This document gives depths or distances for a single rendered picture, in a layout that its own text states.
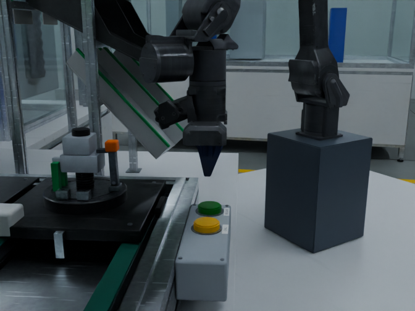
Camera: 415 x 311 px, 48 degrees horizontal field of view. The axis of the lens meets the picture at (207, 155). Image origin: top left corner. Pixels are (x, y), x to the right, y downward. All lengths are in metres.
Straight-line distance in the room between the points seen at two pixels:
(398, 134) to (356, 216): 3.94
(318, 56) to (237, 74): 3.92
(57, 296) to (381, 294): 0.48
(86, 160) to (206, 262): 0.28
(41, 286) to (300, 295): 0.38
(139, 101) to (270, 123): 3.72
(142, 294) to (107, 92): 0.54
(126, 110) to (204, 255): 0.45
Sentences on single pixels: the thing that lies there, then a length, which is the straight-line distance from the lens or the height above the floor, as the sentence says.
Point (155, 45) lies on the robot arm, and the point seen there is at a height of 1.23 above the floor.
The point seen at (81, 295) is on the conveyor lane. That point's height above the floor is 0.92.
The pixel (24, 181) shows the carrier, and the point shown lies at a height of 0.97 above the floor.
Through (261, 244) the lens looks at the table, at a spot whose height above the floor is 0.86.
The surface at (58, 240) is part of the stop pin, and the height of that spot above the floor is 0.95.
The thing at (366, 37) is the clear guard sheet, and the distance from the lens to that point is 4.74.
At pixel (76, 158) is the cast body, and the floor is 1.05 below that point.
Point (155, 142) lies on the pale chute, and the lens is 0.99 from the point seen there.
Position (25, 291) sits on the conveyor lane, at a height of 0.92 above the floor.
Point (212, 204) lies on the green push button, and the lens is 0.78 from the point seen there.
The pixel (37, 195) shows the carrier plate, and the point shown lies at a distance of 0.88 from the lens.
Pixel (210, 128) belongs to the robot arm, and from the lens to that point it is 0.65.
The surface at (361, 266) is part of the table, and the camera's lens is 0.87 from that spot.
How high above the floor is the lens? 1.26
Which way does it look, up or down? 15 degrees down
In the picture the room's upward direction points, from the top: straight up
